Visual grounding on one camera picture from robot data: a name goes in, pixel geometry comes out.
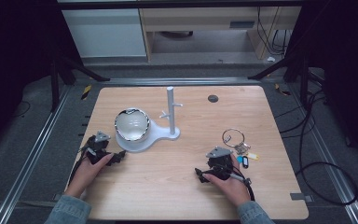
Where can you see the black stand legs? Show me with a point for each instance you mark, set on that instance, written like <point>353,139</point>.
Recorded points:
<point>295,67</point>
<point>62,70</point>

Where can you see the person's left hand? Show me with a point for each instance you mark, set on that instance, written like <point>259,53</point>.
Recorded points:
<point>87,174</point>

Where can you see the person's right hand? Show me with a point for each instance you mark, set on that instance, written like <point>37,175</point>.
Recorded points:
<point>230,188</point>

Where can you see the shiny metal bowl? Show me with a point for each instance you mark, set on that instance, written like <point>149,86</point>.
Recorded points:
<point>132,123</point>

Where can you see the black curtain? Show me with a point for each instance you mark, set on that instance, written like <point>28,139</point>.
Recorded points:
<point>12,62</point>
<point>345,62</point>

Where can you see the white stand with peg pole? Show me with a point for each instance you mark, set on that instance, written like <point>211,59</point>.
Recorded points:
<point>167,133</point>

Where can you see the yellow black tape strip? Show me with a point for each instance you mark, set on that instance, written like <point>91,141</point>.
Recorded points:
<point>86,92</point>
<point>282,90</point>

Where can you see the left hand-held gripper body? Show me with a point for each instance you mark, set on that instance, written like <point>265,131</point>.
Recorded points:
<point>97,146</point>

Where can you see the white cabinet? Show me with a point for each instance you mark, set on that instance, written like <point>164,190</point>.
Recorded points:
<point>105,32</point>

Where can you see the small white floor object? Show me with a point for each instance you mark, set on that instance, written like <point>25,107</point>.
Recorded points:
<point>271,59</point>

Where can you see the aluminium floor rail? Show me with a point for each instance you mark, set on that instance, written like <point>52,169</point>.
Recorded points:
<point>31,155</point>
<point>332,161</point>
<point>180,81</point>

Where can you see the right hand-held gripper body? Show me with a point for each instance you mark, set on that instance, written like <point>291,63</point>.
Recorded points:
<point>220,162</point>

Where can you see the grey table bracket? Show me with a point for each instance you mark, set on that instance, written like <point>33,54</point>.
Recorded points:
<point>300,197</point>
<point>57,197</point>

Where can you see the light wooden desk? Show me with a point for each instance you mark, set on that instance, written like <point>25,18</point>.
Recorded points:
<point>199,18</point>

